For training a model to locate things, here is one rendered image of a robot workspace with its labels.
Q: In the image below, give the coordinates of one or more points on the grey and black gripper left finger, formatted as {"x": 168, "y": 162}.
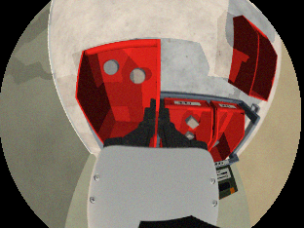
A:
{"x": 142, "y": 134}

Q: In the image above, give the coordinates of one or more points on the dark green case with orange latches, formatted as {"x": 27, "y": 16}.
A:
{"x": 226, "y": 181}

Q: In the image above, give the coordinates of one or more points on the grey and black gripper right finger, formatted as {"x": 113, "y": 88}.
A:
{"x": 167, "y": 132}

